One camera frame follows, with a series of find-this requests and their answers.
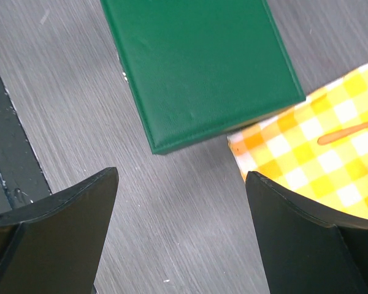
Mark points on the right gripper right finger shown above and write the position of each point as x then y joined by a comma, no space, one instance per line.
306,247

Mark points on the green jewelry box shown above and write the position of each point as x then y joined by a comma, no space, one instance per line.
197,69

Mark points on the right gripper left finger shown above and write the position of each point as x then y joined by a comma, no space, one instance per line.
54,245

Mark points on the orange white checkered cloth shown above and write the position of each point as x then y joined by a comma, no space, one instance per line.
318,148

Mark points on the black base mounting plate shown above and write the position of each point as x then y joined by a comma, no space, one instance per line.
22,180

